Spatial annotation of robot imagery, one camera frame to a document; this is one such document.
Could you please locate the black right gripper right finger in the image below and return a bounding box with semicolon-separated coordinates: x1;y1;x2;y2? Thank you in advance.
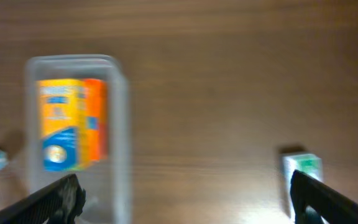
290;170;358;224

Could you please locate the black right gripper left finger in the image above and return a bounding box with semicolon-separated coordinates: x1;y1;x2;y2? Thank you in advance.
0;174;86;224

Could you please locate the yellow blue medicine box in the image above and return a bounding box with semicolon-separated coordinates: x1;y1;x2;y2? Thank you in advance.
37;78;90;171

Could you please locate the orange red medicine box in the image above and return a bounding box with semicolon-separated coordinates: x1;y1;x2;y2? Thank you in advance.
83;78;108;162

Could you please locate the clear plastic container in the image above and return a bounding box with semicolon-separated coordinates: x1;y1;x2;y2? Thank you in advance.
25;54;132;224

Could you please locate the white green medicine box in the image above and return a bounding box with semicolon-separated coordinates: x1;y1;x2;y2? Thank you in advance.
282;152;323;222

